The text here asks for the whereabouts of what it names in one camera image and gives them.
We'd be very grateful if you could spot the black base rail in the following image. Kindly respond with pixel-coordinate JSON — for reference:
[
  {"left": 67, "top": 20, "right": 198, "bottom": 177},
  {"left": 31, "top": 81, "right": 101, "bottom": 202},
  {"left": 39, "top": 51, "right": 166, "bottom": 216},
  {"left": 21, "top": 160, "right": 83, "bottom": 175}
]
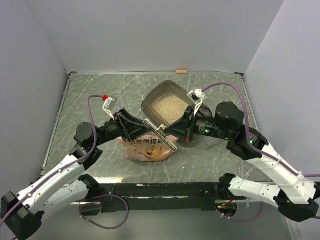
[{"left": 98, "top": 182, "right": 233, "bottom": 211}]

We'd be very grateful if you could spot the purple cable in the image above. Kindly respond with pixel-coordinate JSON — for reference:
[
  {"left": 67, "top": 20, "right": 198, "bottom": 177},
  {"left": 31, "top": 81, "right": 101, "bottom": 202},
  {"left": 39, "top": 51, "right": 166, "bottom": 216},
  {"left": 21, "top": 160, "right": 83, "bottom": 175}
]
[
  {"left": 0, "top": 94, "right": 130, "bottom": 230},
  {"left": 199, "top": 82, "right": 320, "bottom": 222}
]

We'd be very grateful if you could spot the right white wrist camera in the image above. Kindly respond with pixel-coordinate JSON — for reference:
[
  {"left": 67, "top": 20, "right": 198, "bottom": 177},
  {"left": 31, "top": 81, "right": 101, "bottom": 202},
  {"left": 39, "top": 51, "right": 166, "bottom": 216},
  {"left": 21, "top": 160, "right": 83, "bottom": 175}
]
[{"left": 187, "top": 88, "right": 206, "bottom": 115}]

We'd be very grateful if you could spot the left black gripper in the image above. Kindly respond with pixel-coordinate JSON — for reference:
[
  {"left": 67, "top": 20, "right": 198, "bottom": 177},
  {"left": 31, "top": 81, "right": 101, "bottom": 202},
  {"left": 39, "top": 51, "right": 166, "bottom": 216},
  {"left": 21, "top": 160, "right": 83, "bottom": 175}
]
[{"left": 92, "top": 108, "right": 153, "bottom": 147}]

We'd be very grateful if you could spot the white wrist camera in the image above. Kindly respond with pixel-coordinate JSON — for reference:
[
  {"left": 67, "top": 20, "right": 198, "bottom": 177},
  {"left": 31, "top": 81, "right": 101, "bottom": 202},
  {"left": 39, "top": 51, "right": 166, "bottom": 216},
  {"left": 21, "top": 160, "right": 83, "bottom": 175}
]
[
  {"left": 187, "top": 88, "right": 206, "bottom": 115},
  {"left": 102, "top": 94, "right": 117, "bottom": 120}
]

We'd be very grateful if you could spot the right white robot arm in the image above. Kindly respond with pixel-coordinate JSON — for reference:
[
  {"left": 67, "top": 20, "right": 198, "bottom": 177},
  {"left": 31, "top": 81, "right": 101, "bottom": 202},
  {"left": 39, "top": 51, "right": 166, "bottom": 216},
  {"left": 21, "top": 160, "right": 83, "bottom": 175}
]
[{"left": 164, "top": 102, "right": 320, "bottom": 222}]

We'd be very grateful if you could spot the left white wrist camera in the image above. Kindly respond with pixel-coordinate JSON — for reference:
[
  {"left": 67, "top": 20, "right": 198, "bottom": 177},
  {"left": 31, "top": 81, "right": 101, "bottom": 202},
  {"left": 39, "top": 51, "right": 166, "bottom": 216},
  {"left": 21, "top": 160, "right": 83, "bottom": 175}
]
[{"left": 102, "top": 94, "right": 117, "bottom": 120}]

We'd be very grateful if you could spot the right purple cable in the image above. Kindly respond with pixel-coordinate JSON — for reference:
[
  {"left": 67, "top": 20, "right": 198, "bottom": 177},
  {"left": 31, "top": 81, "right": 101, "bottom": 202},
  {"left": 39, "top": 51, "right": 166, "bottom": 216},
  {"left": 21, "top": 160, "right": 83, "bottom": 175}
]
[{"left": 199, "top": 82, "right": 320, "bottom": 222}]

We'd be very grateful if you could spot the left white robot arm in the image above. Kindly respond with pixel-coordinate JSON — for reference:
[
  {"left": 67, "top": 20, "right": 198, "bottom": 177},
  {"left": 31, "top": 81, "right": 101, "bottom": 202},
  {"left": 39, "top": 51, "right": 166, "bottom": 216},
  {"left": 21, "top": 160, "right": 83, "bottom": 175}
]
[{"left": 0, "top": 109, "right": 151, "bottom": 240}]

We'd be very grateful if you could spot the grey translucent litter box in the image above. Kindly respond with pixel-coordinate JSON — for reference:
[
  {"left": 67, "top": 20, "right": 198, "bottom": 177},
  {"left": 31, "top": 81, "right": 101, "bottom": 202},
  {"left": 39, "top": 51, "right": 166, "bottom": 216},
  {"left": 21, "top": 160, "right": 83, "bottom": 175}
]
[{"left": 141, "top": 80, "right": 194, "bottom": 127}]

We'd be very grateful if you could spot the translucent plastic scoop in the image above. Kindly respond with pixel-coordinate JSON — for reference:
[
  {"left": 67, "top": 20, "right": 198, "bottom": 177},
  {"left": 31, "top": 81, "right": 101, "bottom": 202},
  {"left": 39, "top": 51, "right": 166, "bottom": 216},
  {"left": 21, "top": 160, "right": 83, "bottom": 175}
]
[{"left": 204, "top": 139, "right": 219, "bottom": 149}]

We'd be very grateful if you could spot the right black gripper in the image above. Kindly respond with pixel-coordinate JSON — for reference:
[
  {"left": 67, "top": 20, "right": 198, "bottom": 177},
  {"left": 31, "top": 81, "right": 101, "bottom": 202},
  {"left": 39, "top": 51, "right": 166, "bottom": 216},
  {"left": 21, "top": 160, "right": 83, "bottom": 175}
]
[{"left": 163, "top": 104, "right": 232, "bottom": 143}]

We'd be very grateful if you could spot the orange tape piece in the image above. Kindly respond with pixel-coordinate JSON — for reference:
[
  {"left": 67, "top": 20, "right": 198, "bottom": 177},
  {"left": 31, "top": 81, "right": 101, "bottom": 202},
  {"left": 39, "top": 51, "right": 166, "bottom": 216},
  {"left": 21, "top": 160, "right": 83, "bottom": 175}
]
[{"left": 175, "top": 70, "right": 188, "bottom": 74}]

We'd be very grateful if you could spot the beige cat litter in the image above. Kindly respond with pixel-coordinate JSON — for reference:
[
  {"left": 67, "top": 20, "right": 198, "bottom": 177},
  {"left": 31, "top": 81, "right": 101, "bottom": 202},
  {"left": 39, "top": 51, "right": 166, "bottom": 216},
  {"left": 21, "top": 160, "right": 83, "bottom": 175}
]
[{"left": 151, "top": 95, "right": 188, "bottom": 125}]

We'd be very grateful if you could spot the orange cat litter bag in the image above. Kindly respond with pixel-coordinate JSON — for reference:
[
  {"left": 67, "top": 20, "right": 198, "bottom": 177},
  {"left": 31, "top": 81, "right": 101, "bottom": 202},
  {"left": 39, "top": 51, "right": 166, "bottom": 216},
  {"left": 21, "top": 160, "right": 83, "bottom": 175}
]
[{"left": 117, "top": 132, "right": 174, "bottom": 162}]

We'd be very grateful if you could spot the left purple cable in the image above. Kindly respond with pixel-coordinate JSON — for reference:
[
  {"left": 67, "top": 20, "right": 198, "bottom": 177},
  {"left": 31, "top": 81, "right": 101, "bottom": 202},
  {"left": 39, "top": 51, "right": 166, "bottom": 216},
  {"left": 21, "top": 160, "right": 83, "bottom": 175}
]
[{"left": 0, "top": 94, "right": 130, "bottom": 230}]

